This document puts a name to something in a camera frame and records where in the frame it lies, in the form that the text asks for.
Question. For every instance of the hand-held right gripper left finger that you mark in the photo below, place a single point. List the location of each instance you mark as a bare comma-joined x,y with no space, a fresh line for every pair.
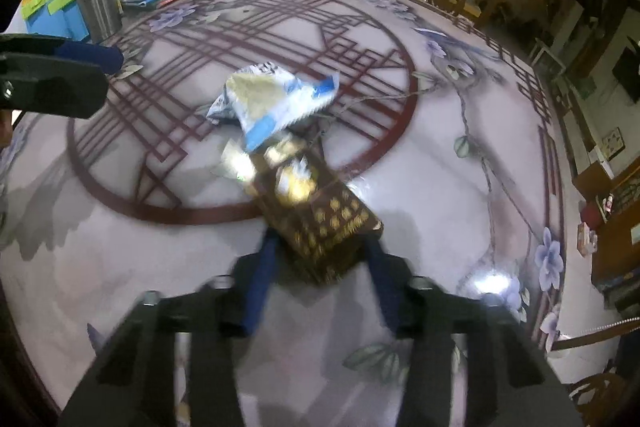
260,292

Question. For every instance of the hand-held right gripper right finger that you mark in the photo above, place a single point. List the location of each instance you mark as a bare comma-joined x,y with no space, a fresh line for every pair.
387,297

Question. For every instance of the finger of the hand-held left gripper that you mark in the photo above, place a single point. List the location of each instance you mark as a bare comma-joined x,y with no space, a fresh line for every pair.
95,56
55,87

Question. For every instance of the brown gold patterned box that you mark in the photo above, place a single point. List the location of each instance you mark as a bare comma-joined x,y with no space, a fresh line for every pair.
320,217

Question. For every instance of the blue white snack wrapper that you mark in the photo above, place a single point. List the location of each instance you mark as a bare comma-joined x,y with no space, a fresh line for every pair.
260,102

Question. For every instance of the small pink box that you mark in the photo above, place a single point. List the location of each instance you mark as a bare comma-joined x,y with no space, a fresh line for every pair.
586,239

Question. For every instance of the red pot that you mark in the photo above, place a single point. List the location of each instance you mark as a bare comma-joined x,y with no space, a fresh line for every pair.
590,214

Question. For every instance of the television cabinet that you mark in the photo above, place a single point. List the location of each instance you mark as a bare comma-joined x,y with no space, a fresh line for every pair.
585,147

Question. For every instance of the framed floral picture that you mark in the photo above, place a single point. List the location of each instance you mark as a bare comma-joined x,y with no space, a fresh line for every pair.
614,143

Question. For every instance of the small white table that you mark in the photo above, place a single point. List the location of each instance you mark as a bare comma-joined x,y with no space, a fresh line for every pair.
545,52

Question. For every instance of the wall television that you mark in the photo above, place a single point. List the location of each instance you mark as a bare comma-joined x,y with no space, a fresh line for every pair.
630,72

